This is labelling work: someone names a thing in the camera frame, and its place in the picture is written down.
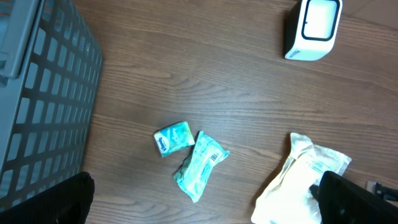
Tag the beige plastic pouch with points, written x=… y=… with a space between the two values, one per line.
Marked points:
x=288 y=199

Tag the teal snack packet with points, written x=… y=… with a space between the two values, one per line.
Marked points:
x=195 y=171

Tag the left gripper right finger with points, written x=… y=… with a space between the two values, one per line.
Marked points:
x=342 y=201

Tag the grey plastic mesh basket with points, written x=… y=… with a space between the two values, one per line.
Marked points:
x=51 y=66

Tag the white barcode scanner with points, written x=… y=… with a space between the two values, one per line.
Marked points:
x=310 y=29

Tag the teal white small box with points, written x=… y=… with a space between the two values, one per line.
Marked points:
x=174 y=138

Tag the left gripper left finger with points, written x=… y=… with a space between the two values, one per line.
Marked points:
x=66 y=202

